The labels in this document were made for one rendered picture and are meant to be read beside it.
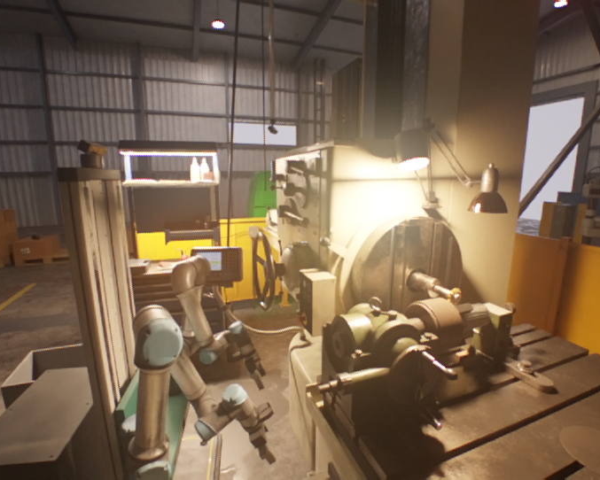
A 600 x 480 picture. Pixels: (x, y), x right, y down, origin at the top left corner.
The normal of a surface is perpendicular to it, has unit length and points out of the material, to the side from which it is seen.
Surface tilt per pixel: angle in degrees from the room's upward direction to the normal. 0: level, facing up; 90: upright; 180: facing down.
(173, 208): 90
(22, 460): 0
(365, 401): 90
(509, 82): 90
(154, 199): 90
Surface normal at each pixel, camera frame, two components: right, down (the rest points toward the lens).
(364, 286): 0.35, 0.18
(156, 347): 0.58, 0.03
